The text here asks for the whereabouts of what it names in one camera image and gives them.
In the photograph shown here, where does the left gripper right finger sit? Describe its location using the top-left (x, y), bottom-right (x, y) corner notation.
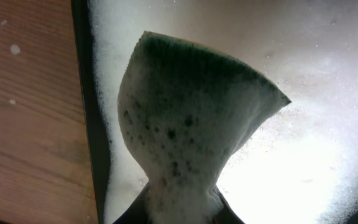
top-left (211, 186), bottom-right (245, 224)

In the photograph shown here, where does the rectangular tray of soap foam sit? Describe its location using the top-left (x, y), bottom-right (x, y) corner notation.
top-left (71, 0), bottom-right (358, 223)

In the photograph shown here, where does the green yellow sponge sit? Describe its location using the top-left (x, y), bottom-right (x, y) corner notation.
top-left (117, 31), bottom-right (290, 223)

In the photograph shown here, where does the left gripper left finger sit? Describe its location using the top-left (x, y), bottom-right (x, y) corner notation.
top-left (113, 184), bottom-right (150, 224)

